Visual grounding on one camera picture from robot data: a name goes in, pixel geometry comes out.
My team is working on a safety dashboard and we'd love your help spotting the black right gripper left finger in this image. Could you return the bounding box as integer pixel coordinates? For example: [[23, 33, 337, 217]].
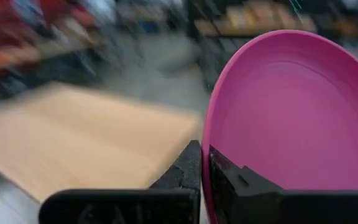
[[38, 139, 202, 224]]

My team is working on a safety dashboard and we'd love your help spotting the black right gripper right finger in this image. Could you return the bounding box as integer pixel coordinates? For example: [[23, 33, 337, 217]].
[[208, 144, 358, 224]]

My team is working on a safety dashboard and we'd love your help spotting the magenta pink plate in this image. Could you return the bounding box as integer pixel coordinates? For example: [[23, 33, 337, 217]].
[[201, 29, 358, 224]]

